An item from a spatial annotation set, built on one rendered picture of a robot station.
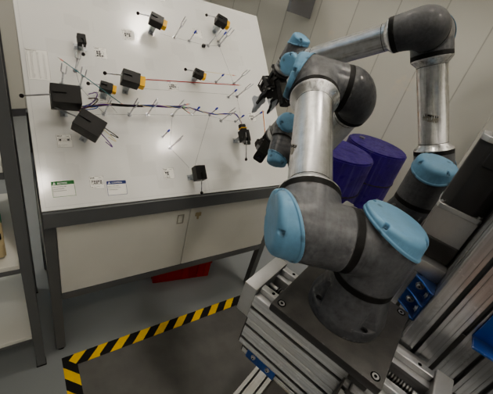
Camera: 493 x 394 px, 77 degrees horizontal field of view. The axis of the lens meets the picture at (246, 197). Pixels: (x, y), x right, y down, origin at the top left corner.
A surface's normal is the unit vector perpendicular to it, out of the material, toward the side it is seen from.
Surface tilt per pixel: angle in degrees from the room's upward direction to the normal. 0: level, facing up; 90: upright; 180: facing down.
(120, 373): 0
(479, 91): 90
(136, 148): 46
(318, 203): 25
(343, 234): 51
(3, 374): 0
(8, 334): 0
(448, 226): 90
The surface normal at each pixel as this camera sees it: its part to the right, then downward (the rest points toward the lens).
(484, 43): -0.60, 0.28
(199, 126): 0.55, -0.18
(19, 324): 0.25, -0.83
